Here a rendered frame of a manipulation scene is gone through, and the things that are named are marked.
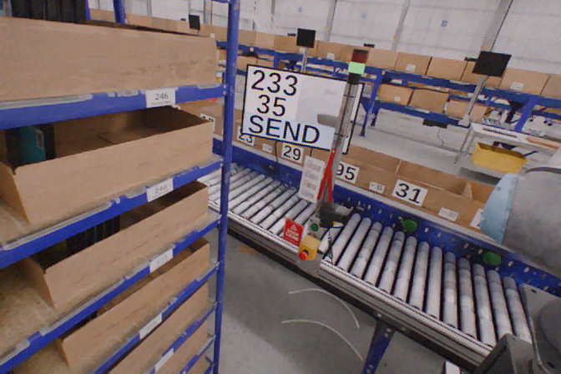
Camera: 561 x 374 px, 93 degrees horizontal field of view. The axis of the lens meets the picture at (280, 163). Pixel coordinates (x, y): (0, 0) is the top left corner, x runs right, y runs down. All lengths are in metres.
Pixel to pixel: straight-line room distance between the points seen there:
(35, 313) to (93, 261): 0.12
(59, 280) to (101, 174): 0.21
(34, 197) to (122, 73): 0.24
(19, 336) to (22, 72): 0.45
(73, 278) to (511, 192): 0.89
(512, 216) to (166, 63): 0.75
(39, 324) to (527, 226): 0.92
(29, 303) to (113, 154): 0.33
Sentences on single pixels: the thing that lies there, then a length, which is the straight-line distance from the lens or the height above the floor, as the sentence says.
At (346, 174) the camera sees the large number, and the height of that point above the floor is 0.94.
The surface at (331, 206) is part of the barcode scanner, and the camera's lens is 1.08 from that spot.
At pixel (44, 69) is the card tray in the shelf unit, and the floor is 1.58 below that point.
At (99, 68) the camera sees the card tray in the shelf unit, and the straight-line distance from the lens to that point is 0.54.
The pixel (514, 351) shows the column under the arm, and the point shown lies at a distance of 0.94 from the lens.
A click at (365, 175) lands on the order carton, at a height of 0.98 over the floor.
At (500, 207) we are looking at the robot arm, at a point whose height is 1.41.
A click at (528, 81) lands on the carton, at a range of 6.17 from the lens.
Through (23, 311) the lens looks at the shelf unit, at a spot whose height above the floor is 1.14.
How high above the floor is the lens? 1.66
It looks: 25 degrees down
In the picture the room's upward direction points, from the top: 8 degrees clockwise
